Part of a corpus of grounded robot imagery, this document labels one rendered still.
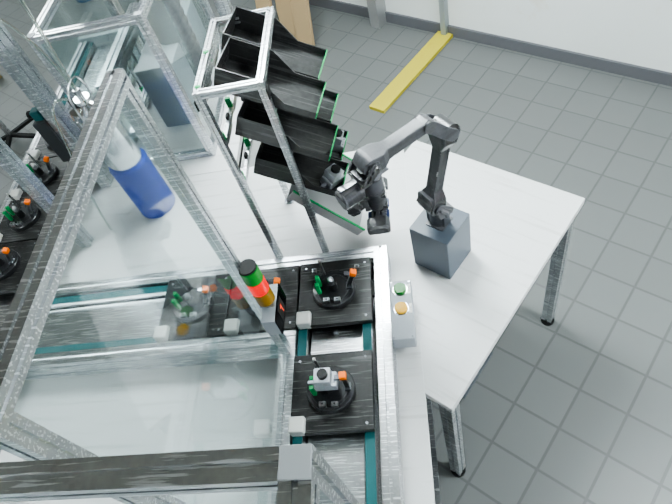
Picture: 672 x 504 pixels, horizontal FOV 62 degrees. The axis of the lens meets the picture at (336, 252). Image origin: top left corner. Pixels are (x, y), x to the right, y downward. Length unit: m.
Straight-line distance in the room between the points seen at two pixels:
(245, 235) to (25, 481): 1.68
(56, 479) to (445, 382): 1.30
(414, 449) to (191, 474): 1.19
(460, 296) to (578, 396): 0.98
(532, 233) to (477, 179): 0.32
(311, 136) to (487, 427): 1.51
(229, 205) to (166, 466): 1.86
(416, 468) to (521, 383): 1.12
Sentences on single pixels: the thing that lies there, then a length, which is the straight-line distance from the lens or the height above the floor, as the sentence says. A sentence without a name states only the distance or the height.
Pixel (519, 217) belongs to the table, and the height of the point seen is 0.86.
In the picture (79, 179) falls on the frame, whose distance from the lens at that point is 0.87.
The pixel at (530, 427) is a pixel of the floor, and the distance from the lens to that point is 2.62.
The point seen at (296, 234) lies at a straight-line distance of 2.14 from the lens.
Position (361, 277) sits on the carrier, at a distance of 1.83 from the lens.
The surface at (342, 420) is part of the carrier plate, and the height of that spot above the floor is 0.97.
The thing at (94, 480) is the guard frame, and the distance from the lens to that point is 0.60.
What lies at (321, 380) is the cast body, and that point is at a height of 1.08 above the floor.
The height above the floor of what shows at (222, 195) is 0.86.
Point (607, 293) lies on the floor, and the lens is 2.95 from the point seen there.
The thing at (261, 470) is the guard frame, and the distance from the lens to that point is 0.53.
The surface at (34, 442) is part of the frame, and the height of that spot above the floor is 1.91.
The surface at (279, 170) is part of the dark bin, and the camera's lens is 1.72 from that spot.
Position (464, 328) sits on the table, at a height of 0.86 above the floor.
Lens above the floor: 2.47
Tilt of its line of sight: 52 degrees down
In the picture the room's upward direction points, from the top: 20 degrees counter-clockwise
